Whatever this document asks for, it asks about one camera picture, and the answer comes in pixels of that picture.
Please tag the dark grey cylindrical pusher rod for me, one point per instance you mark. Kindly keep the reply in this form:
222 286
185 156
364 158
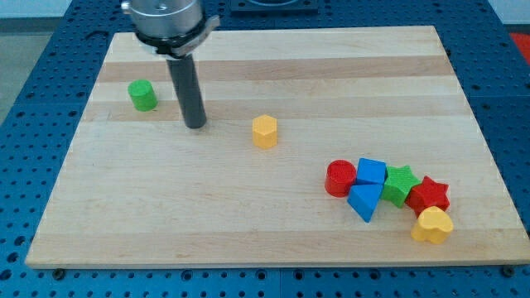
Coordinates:
187 89

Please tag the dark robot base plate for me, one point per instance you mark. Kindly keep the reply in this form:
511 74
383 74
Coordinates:
273 5

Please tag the light wooden board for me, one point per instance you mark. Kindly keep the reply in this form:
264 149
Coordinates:
142 190

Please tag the green star block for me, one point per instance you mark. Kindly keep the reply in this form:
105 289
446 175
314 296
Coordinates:
398 184

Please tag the red cylinder block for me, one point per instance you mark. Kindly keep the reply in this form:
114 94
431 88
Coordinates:
340 176

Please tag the yellow hexagon block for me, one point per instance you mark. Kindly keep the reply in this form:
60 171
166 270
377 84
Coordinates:
264 129

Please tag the red star block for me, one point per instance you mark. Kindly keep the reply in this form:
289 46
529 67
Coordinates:
427 194

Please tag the yellow heart block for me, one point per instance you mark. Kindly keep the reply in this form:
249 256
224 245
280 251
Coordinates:
433 225

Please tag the blue triangle block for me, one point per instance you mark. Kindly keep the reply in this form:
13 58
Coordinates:
364 199

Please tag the green cylinder block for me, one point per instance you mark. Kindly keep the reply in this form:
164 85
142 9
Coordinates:
142 95

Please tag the blue cube block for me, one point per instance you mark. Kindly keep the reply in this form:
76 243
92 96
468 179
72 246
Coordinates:
370 172

